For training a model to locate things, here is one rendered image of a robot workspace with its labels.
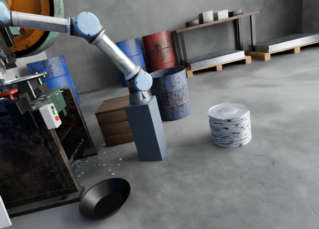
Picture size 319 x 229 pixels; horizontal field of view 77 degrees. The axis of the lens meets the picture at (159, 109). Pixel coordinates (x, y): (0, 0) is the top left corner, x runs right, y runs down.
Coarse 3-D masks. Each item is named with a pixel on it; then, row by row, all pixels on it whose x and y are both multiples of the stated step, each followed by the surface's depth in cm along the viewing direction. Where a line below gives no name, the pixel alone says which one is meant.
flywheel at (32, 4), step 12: (12, 0) 145; (24, 0) 146; (36, 0) 146; (48, 0) 144; (24, 12) 148; (36, 12) 149; (48, 12) 147; (24, 36) 154; (36, 36) 151; (12, 48) 153; (24, 48) 153
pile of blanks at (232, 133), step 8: (248, 112) 138; (216, 120) 140; (224, 120) 136; (232, 120) 134; (240, 120) 134; (248, 120) 139; (216, 128) 143; (224, 128) 140; (232, 128) 137; (240, 128) 137; (248, 128) 140; (216, 136) 147; (224, 136) 141; (232, 136) 139; (240, 136) 139; (248, 136) 142; (216, 144) 150; (224, 144) 144; (232, 144) 143; (240, 144) 142
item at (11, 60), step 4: (0, 32) 125; (0, 36) 124; (0, 40) 124; (4, 40) 127; (0, 44) 123; (4, 44) 126; (0, 48) 120; (4, 48) 125; (8, 48) 129; (4, 52) 120; (8, 52) 123; (12, 52) 127; (8, 56) 121; (12, 56) 126; (4, 60) 120; (8, 60) 122; (12, 60) 125; (16, 60) 129
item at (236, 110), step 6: (210, 108) 157; (216, 108) 155; (222, 108) 152; (228, 108) 149; (234, 108) 147; (240, 108) 146; (246, 108) 144; (210, 114) 148; (216, 114) 145; (222, 114) 143; (228, 114) 141; (234, 114) 139; (240, 114) 137
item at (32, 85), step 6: (30, 78) 123; (36, 78) 123; (12, 84) 123; (18, 84) 125; (24, 84) 126; (30, 84) 127; (36, 84) 134; (24, 90) 127; (30, 90) 127; (36, 90) 132; (36, 96) 130
